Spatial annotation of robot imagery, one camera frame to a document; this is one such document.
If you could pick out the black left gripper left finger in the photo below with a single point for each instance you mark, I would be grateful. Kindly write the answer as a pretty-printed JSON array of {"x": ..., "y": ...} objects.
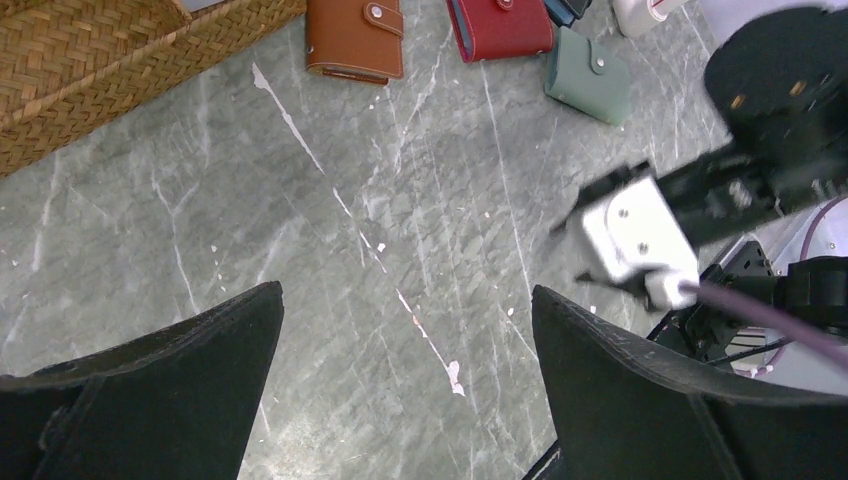
[{"x": 177, "y": 403}]

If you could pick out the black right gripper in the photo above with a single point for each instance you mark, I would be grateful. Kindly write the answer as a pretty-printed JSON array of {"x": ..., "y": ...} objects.
[{"x": 779, "y": 84}]

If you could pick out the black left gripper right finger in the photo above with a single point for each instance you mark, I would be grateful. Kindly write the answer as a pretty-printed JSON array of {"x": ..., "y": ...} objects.
[{"x": 625, "y": 407}]

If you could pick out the green card holder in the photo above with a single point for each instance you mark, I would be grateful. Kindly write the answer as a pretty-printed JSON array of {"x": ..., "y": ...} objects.
[{"x": 584, "y": 75}]

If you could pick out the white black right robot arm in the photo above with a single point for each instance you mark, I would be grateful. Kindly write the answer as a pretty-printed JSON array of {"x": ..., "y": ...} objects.
[{"x": 748, "y": 294}]

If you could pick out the dark blue card holder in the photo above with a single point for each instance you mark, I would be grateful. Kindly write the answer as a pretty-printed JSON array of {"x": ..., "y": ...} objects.
[{"x": 564, "y": 13}]

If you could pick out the red leather card holder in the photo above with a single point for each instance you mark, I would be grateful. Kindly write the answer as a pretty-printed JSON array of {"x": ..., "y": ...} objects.
[{"x": 500, "y": 29}]

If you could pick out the brown leather card holder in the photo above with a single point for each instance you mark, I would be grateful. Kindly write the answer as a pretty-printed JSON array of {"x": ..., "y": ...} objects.
[{"x": 358, "y": 40}]

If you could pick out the woven wicker tray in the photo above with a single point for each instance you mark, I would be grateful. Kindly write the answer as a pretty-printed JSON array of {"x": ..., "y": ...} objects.
[{"x": 69, "y": 67}]

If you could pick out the white pvc pipe frame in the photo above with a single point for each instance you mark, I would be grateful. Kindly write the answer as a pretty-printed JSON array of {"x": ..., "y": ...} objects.
[{"x": 636, "y": 17}]

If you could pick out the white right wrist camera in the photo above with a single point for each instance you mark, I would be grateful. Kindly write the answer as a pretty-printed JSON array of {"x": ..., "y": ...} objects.
[{"x": 632, "y": 242}]

